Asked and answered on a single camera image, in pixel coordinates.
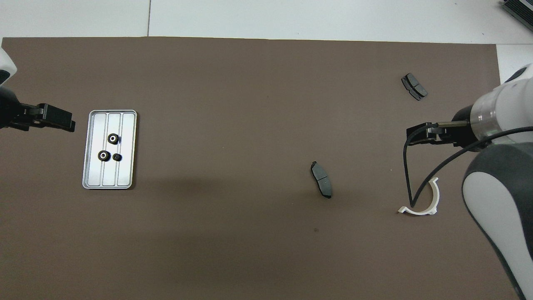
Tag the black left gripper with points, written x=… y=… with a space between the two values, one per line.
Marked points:
x=14 y=112

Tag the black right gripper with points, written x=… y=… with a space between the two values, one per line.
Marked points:
x=468 y=127

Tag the black bearing gear silver centre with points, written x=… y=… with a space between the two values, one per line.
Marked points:
x=103 y=156
x=113 y=138

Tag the small black gear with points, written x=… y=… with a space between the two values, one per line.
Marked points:
x=117 y=157

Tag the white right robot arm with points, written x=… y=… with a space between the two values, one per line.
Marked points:
x=512 y=100

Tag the silver metal tray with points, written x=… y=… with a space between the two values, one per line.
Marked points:
x=125 y=175

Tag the short dark grey brake pad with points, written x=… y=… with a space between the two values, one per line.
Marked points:
x=414 y=86

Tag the long dark grey brake pad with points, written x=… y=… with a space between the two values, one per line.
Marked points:
x=320 y=177

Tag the grey ribbed device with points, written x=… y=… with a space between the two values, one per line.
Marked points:
x=518 y=8

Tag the brown table mat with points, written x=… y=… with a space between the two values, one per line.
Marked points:
x=250 y=104

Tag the white curved plastic bracket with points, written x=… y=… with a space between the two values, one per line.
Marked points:
x=422 y=212

